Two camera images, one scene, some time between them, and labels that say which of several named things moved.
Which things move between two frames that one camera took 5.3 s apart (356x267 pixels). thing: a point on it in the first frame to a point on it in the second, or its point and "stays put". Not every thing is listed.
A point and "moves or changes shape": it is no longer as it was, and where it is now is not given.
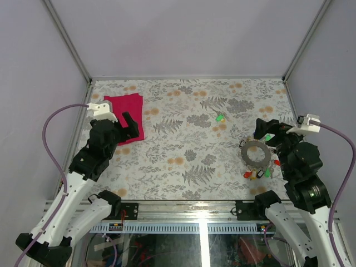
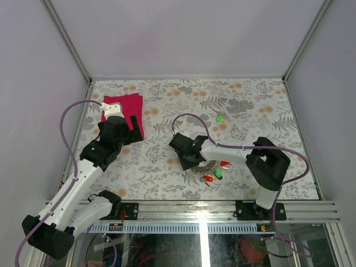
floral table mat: [193, 132] stays put
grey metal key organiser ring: [263, 162] moves or changes shape
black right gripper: [273, 126] to [186, 166]
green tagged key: [220, 117] stays put
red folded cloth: [132, 103] stays put
